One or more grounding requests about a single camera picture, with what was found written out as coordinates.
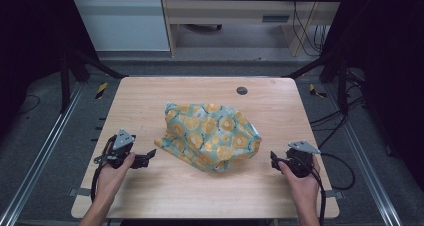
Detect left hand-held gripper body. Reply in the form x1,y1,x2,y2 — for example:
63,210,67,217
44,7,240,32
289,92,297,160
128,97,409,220
94,128,138,170

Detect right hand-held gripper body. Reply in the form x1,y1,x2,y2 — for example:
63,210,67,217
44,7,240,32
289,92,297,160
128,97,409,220
277,139,322,179

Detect green orange-print cloth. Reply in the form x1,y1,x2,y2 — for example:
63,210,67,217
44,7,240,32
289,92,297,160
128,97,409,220
153,101,263,174

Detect person's right hand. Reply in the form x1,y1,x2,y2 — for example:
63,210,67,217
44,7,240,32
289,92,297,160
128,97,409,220
277,155,322,218

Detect person's left hand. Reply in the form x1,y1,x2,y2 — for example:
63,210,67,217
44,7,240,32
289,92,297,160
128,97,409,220
95,152,137,205

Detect white cabinet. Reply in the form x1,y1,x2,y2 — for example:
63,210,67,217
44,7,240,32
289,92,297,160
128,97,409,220
67,0,171,53

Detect black curtain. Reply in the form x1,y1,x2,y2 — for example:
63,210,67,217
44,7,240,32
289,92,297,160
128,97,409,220
0,0,100,137
321,0,424,184

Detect light wooden desk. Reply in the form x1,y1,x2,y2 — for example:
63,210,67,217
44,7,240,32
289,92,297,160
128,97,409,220
159,0,348,58

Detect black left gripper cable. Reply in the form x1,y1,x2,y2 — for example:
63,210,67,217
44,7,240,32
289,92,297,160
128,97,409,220
90,135,118,204

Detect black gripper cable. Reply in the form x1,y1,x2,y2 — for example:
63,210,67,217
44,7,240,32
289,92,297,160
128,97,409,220
90,135,118,204
293,151,356,226

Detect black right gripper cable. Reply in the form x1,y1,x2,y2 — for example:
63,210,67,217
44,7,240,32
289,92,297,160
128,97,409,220
293,151,356,226

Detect grey table edge strap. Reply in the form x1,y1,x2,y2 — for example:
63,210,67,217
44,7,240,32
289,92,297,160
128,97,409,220
67,186,93,198
324,189,345,201

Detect black floor cables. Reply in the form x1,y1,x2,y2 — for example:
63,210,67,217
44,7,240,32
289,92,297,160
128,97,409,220
309,68,368,150

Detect yellow-handled tool left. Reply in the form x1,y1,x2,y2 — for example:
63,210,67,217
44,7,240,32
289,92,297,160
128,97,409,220
95,82,109,101

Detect yellow-handled tool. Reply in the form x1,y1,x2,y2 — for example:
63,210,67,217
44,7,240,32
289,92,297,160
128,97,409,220
95,82,109,101
308,83,328,99

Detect aluminium floor rail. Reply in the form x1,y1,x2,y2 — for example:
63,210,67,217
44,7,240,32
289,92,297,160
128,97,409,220
0,81,86,226
324,85,405,226

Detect yellow-handled tool right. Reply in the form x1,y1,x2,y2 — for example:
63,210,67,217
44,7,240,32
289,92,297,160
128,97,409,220
308,83,328,99

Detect black metal frame strut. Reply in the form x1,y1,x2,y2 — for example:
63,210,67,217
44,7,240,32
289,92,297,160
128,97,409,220
59,49,129,114
283,49,352,118

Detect thin black floor cable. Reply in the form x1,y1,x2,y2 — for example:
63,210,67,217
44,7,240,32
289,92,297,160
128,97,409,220
17,93,42,116

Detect black hanging desk cables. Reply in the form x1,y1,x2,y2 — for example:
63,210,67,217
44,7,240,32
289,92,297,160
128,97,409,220
290,0,330,58

